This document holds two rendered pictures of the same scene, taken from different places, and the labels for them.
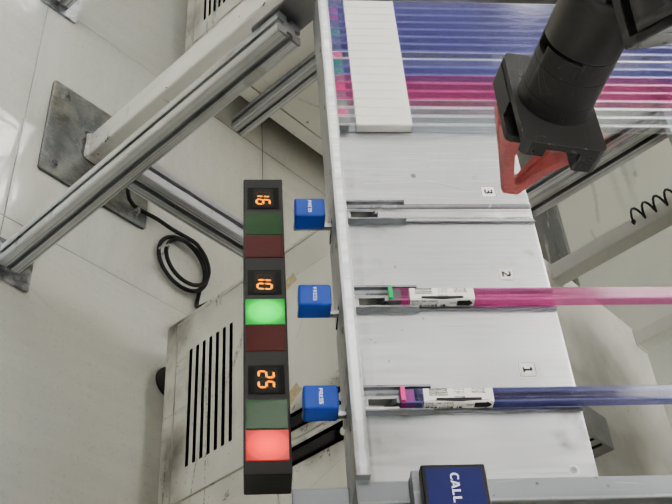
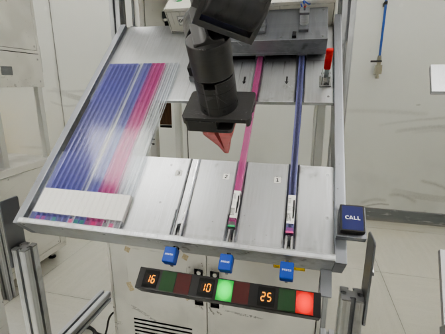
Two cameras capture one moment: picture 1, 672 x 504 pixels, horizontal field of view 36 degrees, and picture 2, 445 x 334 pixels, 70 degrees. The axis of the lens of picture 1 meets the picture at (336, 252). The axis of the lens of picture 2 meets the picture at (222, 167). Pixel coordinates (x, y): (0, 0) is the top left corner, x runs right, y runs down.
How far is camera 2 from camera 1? 0.49 m
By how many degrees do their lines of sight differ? 35
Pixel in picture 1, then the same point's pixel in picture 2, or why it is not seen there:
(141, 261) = not seen: outside the picture
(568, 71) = (230, 83)
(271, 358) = (253, 291)
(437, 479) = (348, 224)
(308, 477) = not seen: hidden behind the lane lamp
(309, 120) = not seen: hidden behind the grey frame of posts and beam
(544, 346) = (266, 171)
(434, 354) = (265, 215)
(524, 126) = (238, 118)
